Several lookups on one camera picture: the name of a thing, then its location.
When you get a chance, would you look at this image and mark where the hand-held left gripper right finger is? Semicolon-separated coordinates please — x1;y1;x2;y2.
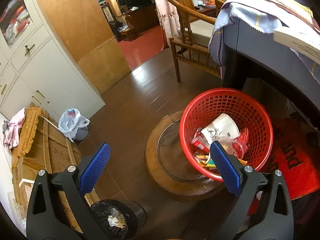
210;141;294;240

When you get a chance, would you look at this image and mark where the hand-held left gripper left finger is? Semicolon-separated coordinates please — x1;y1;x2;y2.
26;142;111;240

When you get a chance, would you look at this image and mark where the colourful striped carton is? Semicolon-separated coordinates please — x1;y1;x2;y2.
195;154;218;169

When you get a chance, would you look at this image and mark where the red jelly cup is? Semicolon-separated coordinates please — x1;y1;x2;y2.
217;136;248;158

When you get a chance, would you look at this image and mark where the red snack bag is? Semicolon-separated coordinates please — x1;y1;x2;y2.
191;130;210;153

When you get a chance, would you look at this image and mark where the white paper cup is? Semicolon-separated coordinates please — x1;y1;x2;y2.
200;113;240;148

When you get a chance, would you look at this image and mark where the red plastic basket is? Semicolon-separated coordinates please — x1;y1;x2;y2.
179;88;273;182

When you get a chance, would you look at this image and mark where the white book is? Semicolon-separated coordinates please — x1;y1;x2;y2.
273;26;320;63

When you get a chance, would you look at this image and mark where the wooden crate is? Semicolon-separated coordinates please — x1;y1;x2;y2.
11;107;98;233

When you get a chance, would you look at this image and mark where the small bin with white bag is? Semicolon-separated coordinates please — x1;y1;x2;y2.
58;108;90;143

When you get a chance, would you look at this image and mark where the crumpled paper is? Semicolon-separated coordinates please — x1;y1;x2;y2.
107;214;127;228

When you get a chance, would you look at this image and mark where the black bin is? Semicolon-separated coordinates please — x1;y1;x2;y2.
90;199;147;240

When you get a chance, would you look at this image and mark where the round wooden stool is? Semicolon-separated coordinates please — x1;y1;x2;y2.
145;110;233;203

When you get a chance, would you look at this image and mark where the red doormat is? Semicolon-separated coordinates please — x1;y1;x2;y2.
260;117;320;200

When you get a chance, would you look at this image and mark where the orange fringed cloth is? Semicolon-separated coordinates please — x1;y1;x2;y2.
11;107;43;168

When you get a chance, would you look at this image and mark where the clear glass dish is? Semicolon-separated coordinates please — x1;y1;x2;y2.
7;191;27;230

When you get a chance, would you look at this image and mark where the pink cloth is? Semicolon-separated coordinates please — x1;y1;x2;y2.
2;107;27;149

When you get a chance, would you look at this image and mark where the white cabinet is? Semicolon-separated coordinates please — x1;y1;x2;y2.
0;0;105;120

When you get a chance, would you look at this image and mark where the dark table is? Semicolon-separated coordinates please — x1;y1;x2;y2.
221;17;320;130

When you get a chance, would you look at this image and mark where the wooden partition panel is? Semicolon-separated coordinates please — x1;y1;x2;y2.
32;0;132;95

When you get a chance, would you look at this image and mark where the wooden armchair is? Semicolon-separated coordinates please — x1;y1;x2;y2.
147;0;225;83

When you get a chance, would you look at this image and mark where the lilac printed blanket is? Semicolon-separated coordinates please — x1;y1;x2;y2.
209;0;320;84

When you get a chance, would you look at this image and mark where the floral curtain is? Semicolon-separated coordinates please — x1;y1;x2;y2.
149;0;182;50

